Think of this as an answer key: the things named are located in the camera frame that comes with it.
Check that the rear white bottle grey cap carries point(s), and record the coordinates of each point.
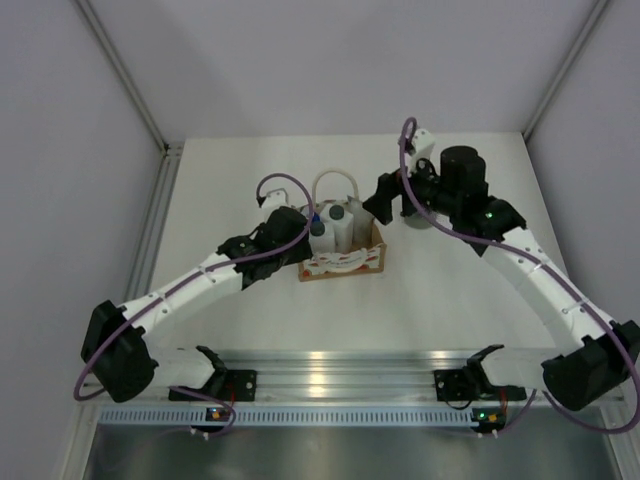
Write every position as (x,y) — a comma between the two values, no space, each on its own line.
(342,222)

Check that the grey pump bottle beige cap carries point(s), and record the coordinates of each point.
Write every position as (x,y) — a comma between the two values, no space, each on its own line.
(417,221)

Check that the white slotted cable duct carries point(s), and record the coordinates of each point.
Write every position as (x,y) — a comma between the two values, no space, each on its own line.
(251,416)

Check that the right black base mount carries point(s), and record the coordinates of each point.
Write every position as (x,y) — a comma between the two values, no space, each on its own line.
(453,385)

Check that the aluminium mounting rail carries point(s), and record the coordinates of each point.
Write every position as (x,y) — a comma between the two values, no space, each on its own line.
(315,376)

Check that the aluminium frame post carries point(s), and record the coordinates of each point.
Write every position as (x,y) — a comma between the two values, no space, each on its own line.
(577,46)
(122,73)

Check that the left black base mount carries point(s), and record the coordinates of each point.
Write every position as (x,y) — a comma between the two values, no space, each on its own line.
(239,386)

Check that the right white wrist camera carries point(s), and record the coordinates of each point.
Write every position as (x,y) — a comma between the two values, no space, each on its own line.
(421,145)

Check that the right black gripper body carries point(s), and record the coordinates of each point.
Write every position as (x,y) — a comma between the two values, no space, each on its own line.
(424,188)

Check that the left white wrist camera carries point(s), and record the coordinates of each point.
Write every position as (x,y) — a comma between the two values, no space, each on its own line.
(274,199)

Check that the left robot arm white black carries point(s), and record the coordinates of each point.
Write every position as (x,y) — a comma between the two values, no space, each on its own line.
(122,347)

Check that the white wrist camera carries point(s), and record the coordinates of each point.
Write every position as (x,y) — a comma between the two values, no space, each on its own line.
(274,199)
(421,145)

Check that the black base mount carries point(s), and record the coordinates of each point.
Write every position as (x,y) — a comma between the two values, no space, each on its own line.
(239,386)
(453,385)

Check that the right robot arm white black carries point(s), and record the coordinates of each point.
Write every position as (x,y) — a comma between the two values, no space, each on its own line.
(591,354)

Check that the burlap watermelon canvas bag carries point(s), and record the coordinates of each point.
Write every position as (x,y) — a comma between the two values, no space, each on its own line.
(362,259)

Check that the right aluminium frame post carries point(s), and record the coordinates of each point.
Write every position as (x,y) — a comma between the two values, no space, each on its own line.
(577,46)

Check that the silver refill pouch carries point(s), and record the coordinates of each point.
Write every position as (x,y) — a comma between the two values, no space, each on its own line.
(362,221)

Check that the white bottle grey cap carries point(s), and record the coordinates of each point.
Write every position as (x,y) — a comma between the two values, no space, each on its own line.
(322,238)
(342,222)

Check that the front white bottle grey cap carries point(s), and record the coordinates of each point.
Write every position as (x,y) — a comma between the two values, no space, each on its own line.
(322,238)

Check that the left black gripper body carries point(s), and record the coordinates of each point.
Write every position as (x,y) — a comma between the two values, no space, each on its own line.
(297,252)

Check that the left aluminium frame post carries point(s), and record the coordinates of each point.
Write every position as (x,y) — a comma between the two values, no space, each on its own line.
(122,73)

